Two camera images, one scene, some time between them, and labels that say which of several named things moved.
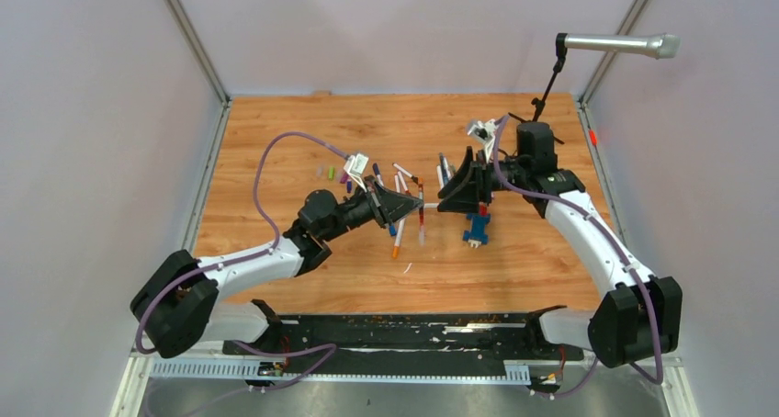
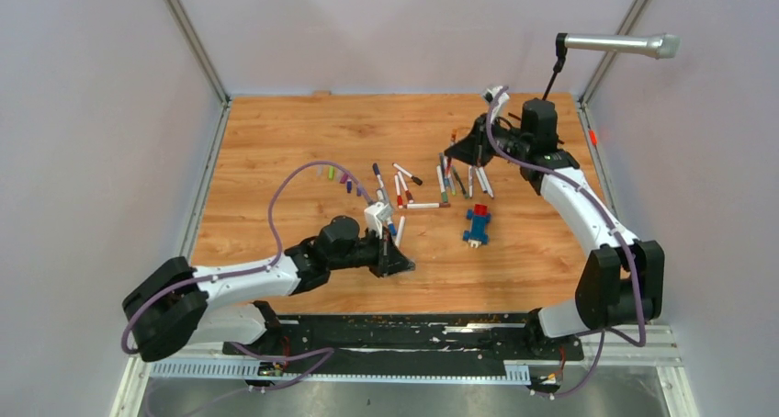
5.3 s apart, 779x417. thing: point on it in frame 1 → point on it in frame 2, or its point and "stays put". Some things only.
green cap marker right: x=440 y=176 stays put
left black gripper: x=387 y=207 → x=389 y=259
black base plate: x=472 y=338 stays put
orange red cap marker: x=422 y=236 → x=448 y=160
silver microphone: x=662 y=46 stays put
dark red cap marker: x=406 y=191 stays put
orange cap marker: x=399 y=238 stays put
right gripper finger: x=463 y=199 → x=476 y=151
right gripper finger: x=466 y=183 → x=477 y=143
